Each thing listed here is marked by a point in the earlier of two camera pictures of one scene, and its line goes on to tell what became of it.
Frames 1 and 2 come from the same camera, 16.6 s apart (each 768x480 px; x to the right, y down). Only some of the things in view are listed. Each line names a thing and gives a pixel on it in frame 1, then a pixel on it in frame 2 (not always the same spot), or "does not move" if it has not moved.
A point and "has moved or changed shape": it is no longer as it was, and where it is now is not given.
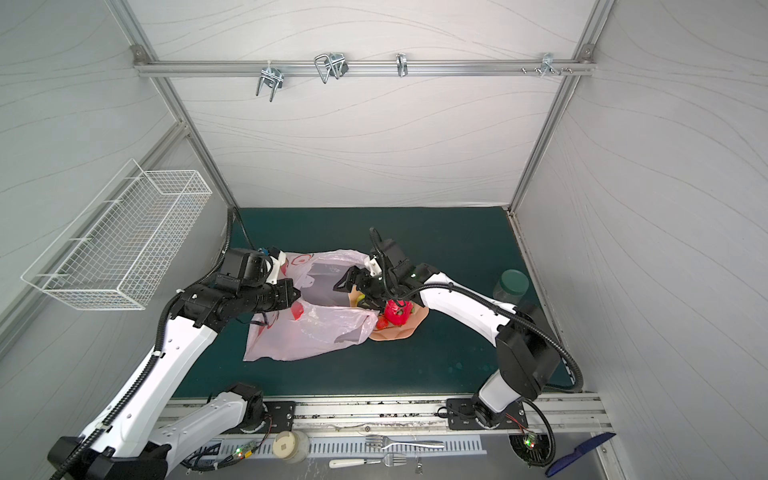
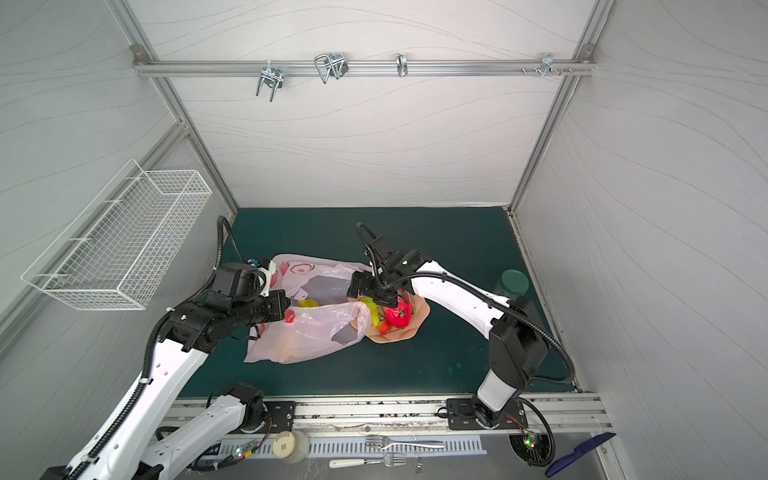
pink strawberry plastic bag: [322, 316] has moved or changed shape
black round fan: [534, 450] does not move
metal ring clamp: [401, 64] does not move
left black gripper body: [274, 297] -> [265, 309]
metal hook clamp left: [273, 77] does not move
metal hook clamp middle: [333, 64] does not move
